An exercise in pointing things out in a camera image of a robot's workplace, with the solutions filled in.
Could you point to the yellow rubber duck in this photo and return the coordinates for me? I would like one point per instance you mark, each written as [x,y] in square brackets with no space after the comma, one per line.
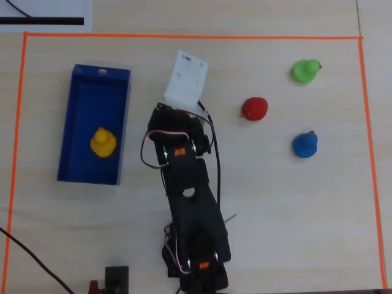
[103,144]

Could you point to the white paper sheet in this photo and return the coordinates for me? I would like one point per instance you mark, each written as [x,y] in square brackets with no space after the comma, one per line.
[46,9]

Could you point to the orange tape border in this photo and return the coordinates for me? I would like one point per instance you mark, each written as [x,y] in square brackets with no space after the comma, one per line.
[122,35]

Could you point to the blue plastic box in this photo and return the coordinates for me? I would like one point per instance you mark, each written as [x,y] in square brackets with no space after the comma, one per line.
[92,101]

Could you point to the black tape strip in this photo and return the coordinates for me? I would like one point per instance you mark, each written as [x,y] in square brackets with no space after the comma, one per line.
[46,21]

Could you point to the red rubber duck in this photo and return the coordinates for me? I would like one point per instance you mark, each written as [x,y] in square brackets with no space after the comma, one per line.
[255,108]

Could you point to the blue rubber duck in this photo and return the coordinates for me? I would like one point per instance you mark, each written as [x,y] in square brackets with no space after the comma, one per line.
[305,145]

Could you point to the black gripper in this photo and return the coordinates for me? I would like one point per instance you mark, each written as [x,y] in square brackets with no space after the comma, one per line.
[160,116]

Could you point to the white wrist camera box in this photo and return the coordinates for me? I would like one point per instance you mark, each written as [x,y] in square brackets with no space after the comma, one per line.
[186,79]

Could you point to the black table clamp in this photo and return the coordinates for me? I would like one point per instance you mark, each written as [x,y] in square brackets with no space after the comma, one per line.
[117,278]

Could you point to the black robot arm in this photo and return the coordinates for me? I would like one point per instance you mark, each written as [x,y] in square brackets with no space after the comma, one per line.
[190,214]

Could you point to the green rubber duck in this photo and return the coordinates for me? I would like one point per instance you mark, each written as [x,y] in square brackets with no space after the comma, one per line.
[304,71]

